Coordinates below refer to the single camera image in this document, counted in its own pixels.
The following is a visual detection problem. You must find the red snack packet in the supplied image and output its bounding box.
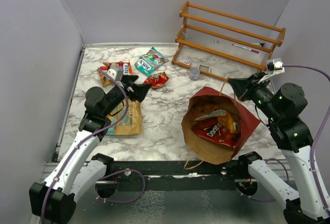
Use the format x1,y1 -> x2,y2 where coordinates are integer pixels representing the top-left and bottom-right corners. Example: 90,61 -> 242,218
191,118 -> 240,148

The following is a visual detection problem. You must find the red orange Fox's packet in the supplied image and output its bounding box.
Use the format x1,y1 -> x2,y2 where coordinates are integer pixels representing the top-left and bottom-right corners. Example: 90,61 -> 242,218
103,61 -> 133,75

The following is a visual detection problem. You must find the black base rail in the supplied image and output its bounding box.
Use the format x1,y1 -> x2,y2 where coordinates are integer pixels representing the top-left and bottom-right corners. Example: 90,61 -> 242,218
91,152 -> 261,196

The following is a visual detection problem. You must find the red white staples box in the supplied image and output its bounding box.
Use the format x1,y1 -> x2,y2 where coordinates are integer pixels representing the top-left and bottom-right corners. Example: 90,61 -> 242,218
179,57 -> 191,66

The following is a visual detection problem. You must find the open small white box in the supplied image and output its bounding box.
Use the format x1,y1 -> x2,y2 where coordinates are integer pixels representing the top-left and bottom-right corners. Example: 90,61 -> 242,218
199,64 -> 211,73

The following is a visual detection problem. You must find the gold chips bag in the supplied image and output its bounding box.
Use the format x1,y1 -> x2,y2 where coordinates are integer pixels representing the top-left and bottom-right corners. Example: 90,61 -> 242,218
107,99 -> 142,136

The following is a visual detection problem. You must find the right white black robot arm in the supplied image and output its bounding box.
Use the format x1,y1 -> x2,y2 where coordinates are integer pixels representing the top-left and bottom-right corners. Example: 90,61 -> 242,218
228,72 -> 329,223

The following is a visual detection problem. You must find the small red chips packet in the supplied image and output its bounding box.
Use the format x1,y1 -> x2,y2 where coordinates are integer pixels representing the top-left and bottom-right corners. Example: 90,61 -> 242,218
143,72 -> 169,89

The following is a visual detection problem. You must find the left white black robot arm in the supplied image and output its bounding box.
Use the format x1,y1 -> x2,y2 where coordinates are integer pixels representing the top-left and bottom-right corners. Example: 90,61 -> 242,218
29,75 -> 152,223

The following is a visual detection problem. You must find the teal Fox's candy packet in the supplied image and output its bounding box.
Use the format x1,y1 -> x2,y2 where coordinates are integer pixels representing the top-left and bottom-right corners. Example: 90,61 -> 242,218
134,47 -> 169,76

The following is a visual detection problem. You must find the pink white marker pen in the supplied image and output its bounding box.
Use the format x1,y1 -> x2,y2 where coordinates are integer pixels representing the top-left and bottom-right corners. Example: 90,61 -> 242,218
232,43 -> 259,54

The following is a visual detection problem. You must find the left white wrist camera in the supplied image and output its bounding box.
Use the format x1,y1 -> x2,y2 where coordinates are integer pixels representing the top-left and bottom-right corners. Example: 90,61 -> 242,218
106,65 -> 124,81

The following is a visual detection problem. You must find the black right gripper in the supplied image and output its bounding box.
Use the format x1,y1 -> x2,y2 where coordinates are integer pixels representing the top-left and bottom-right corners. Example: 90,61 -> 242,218
228,71 -> 281,121

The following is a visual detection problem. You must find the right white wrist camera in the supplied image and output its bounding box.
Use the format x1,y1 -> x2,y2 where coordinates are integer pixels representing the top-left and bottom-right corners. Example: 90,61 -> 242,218
258,58 -> 285,83

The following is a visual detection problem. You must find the small clear plastic cup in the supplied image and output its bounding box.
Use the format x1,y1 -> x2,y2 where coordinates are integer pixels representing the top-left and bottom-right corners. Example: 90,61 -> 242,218
189,67 -> 201,81

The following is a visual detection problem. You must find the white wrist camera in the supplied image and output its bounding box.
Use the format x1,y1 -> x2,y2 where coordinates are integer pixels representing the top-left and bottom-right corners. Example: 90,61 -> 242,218
258,58 -> 285,83
106,65 -> 124,81

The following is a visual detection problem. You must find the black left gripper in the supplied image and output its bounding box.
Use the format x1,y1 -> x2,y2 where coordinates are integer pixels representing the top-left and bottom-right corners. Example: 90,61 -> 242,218
102,74 -> 152,116

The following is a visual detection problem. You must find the red paper bag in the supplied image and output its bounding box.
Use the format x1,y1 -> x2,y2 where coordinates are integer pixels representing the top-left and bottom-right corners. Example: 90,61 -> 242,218
181,87 -> 260,165

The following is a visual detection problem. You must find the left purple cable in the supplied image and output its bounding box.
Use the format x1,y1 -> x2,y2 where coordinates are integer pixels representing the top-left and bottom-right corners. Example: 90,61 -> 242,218
40,67 -> 146,224

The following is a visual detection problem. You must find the orange wooden rack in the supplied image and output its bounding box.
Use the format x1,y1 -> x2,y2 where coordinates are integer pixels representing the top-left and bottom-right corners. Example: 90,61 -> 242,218
171,1 -> 286,72

